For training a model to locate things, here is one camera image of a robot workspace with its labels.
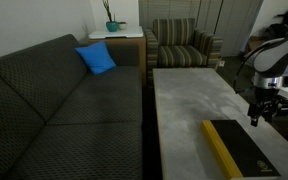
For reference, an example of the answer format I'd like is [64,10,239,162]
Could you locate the grey top coffee table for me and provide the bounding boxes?
[153,68,288,180]

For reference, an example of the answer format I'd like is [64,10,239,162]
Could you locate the dark grey fabric sofa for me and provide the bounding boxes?
[0,34,143,180]

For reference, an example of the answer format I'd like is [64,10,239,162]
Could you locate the cardboard box on floor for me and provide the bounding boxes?
[247,36,264,51]

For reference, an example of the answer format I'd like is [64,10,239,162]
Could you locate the small white plant pot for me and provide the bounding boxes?
[118,22,127,30]

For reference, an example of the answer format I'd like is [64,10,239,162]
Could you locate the blue cushion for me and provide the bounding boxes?
[75,41,116,74]

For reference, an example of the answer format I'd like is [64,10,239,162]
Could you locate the striped armchair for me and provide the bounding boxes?
[144,18,223,87]

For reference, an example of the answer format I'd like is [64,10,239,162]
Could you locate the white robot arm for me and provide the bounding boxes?
[247,33,288,126]

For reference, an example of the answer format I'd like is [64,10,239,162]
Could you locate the black case on floor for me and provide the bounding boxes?
[277,100,288,117]

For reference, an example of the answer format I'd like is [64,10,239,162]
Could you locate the white board on side table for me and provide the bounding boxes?
[88,26,143,39]

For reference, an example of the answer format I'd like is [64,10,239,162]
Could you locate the teal plant pot with plant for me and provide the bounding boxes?
[102,0,118,32]

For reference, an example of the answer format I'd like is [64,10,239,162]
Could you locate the wooden side table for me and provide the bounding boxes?
[87,35,147,88]

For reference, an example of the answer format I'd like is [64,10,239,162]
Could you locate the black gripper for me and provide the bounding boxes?
[247,87,282,127]

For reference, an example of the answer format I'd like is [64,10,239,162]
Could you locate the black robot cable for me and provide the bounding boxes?
[233,39,287,94]

